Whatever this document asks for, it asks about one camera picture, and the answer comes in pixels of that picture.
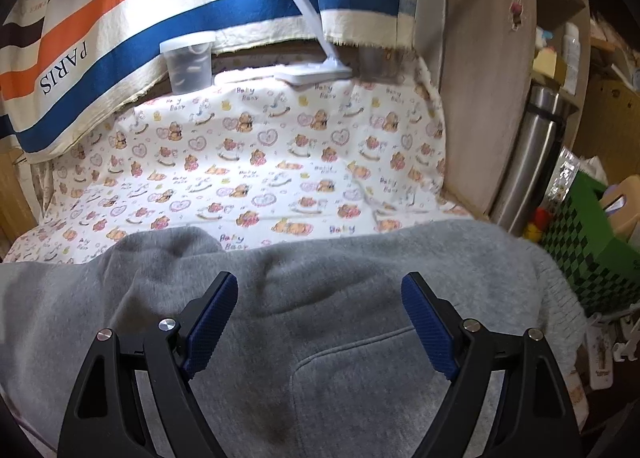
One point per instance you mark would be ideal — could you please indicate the clear plastic cup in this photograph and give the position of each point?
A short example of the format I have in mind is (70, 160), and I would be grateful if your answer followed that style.
(187, 68)

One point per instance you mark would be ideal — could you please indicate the white plastic bottle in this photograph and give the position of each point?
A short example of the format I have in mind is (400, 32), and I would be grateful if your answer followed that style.
(571, 58)

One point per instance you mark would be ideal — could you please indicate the white plastic clip holder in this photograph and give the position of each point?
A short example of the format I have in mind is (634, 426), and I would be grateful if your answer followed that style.
(602, 353)

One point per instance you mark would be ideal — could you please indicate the white desk lamp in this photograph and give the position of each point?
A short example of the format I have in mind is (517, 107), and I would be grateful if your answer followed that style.
(315, 74)

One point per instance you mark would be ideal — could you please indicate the green checkered box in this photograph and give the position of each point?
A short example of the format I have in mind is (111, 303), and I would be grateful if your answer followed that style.
(575, 248)

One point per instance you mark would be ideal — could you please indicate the yellow cardboard box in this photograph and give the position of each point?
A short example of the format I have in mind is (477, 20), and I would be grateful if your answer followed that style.
(550, 67)

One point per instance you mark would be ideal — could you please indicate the bear sticker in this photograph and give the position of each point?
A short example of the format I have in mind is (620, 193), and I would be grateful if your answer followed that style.
(515, 14)

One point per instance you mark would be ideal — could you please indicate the wooden shelf unit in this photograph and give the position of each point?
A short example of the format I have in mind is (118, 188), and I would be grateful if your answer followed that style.
(480, 113)

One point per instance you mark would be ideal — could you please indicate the grey hooded sweatshirt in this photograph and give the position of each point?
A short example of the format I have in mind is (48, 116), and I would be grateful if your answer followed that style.
(325, 298)

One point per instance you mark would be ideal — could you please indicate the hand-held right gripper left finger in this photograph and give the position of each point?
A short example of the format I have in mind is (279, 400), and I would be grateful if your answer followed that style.
(212, 325)

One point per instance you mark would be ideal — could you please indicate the bear-printed table cloth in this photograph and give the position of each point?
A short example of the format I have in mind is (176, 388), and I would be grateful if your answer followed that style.
(250, 138)

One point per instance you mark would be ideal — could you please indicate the beige plastic jug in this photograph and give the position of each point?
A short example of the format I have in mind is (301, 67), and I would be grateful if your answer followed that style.
(622, 208)

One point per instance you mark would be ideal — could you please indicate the silver foil packet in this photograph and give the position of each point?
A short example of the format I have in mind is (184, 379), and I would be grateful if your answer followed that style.
(565, 173)

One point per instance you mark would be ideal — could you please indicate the stainless steel thermos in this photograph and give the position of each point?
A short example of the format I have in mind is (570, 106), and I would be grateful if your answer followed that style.
(530, 163)

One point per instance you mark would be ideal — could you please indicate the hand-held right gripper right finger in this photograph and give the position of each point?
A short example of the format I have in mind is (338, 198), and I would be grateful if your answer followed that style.
(430, 328)

